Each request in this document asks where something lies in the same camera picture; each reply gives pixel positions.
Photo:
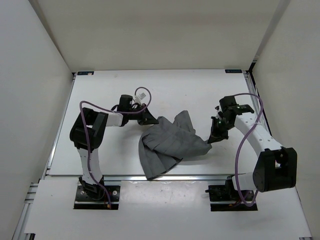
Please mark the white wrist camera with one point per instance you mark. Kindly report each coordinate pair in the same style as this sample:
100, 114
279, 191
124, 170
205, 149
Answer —
219, 113
139, 97

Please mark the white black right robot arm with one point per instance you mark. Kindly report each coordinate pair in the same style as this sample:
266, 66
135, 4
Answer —
276, 165

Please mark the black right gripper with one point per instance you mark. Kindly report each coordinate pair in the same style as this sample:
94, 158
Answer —
215, 136

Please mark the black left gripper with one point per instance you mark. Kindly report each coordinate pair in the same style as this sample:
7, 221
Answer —
147, 118

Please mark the grey pleated skirt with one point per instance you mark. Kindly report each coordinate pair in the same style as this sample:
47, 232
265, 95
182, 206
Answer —
162, 146

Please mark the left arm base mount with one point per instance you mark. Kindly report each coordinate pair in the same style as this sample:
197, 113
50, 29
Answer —
95, 197

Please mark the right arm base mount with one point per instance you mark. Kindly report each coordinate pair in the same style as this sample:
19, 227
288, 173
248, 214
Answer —
224, 198

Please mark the blue label right corner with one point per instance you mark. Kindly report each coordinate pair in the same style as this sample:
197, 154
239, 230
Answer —
233, 71

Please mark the blue label left corner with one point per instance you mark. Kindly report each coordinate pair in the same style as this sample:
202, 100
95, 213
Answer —
85, 73

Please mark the blue label corner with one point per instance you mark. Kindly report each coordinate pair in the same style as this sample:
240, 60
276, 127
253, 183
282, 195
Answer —
233, 71
85, 73

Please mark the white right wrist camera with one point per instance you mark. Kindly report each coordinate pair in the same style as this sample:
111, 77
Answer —
219, 113

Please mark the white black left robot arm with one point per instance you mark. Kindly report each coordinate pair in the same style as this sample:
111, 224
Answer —
87, 134

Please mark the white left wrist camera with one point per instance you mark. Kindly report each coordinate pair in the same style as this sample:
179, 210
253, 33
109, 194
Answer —
139, 97

